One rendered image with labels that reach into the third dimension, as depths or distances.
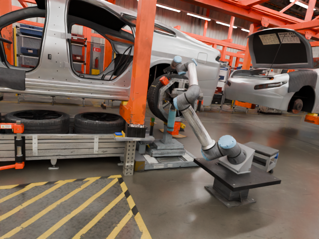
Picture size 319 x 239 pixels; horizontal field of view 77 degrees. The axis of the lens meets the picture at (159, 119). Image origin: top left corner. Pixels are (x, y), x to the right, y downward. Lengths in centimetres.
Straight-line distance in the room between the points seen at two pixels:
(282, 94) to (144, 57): 319
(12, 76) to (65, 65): 56
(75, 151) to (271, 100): 379
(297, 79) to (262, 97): 70
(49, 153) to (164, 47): 195
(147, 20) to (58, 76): 124
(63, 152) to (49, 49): 119
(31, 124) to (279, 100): 425
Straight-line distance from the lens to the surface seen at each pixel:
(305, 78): 503
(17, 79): 278
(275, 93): 470
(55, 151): 245
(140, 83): 229
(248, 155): 216
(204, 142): 199
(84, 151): 245
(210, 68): 334
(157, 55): 291
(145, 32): 233
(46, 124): 249
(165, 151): 271
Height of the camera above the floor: 111
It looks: 12 degrees down
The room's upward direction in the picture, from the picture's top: 7 degrees clockwise
